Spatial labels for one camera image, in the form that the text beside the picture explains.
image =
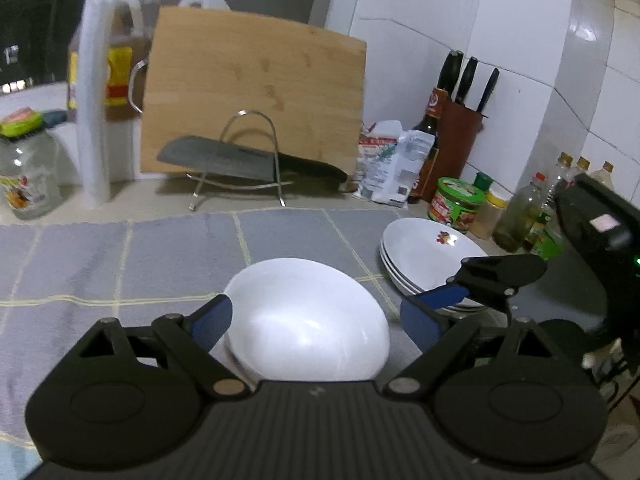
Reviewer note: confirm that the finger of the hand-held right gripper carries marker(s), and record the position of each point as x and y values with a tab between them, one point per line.
447	292

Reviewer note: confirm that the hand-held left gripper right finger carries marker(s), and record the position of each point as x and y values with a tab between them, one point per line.
420	327

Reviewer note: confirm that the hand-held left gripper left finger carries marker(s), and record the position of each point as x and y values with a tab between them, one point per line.
212	317

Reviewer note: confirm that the white fruit print plate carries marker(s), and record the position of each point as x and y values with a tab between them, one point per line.
406	292
400	284
425	260

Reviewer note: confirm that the white floral bowl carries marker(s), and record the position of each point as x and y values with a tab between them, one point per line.
310	320
237	355

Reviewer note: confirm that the green plastic bottle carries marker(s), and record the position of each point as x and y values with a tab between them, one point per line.
547	235

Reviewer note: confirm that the grey checked counter mat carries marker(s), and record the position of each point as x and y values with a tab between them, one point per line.
150	260

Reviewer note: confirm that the clear bottle with tan cap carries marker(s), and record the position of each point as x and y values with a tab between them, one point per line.
581	166
562	175
604	175

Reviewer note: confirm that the green lid sauce jar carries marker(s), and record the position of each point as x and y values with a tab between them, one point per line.
455	205

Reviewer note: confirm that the yellow lid bottle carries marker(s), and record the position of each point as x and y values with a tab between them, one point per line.
490	215

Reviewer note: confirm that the green cap bottle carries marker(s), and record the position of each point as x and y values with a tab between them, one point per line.
483	181

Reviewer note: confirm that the dark sauce bottle red label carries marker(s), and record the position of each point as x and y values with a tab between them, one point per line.
430	160

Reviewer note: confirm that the white printed plastic bag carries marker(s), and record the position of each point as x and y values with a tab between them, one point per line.
390	170

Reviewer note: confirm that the brown knife block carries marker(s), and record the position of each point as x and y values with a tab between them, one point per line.
460	145

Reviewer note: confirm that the glass jar with green lid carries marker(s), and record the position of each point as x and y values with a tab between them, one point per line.
30	175

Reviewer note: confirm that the wooden cutting board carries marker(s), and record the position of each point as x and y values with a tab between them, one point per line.
250	85

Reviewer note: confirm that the cooking oil bottle yellow label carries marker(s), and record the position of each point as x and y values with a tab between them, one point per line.
120	75

